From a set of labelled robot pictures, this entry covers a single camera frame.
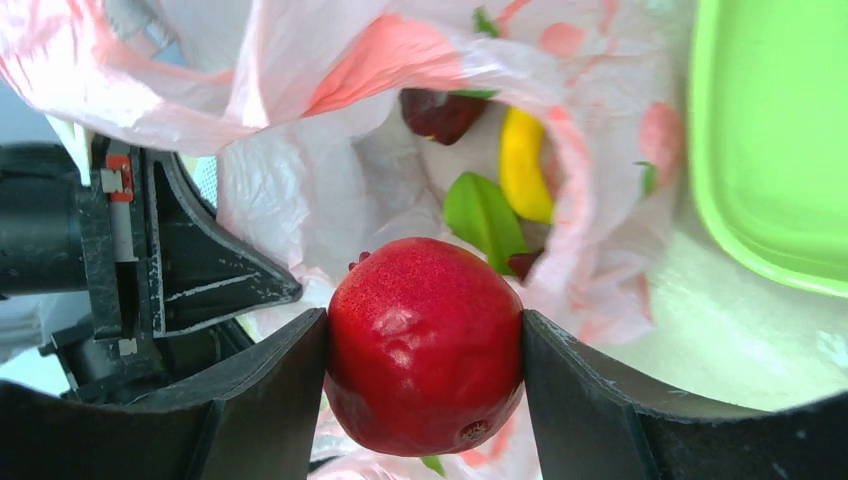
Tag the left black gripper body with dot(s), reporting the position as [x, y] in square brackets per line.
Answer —
[60, 236]

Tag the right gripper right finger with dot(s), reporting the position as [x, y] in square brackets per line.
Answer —
[594, 417]

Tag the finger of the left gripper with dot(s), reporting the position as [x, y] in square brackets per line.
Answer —
[199, 273]

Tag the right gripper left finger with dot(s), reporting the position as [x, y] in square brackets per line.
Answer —
[252, 416]

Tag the red fake pomegranate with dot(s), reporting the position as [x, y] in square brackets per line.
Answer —
[425, 349]

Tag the pink plastic bag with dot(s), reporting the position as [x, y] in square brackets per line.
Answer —
[285, 115]

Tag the yellow fake banana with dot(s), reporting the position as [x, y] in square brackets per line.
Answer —
[520, 173]

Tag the green fake leaf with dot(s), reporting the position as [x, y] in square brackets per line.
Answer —
[477, 212]

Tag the dark red fake fruit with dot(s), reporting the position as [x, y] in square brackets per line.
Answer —
[439, 116]

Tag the green plastic tray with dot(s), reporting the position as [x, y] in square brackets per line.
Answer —
[767, 137]

